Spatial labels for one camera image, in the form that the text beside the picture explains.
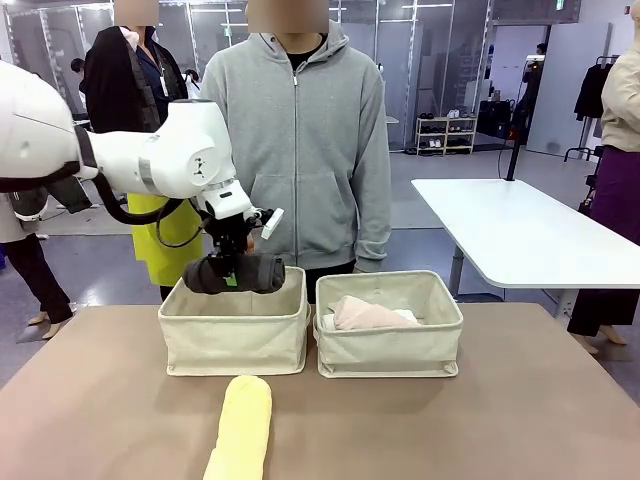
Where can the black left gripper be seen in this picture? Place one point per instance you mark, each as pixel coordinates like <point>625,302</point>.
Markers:
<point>230,232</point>

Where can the grey towel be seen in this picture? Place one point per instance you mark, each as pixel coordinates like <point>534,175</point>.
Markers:
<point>250,275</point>

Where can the pink towel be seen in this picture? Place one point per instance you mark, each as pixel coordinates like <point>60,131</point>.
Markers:
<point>365,315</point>

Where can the white towel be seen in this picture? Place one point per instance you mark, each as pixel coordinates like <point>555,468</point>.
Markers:
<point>406,315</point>

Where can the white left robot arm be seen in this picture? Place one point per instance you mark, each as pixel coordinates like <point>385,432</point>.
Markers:
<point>175,150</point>

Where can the hoodie person's right hand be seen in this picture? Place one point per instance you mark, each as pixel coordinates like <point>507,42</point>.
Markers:
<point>249,244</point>

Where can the beige fabric basket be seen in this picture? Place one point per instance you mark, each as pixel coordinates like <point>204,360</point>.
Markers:
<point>235,340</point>
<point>385,350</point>

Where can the person in grey hoodie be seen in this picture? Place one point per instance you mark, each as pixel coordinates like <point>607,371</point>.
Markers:
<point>320,150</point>

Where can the yellow rolled towel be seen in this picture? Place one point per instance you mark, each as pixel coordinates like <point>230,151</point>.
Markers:
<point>245,430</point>

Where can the person in dark green jacket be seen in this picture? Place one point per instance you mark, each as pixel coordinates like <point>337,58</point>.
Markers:
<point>30,270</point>

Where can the person with yellow apron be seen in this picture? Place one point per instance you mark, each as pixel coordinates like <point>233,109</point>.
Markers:
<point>115,90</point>

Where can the wooden shoe rack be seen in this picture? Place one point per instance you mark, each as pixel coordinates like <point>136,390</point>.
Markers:
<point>445,135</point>

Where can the white table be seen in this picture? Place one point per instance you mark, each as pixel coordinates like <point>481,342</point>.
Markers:
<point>525,235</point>

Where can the black storage case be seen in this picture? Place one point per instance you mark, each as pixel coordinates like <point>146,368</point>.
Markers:
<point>495,117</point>

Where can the person in purple skirt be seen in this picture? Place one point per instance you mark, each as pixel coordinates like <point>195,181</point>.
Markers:
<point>620,200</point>

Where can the black clothes rack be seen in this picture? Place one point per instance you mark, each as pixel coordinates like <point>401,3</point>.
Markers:
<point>592,95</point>

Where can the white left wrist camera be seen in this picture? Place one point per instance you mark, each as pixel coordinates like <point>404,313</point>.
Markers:
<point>272,224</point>

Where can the black camera stand pole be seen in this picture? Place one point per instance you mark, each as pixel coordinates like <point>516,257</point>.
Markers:
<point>514,150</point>

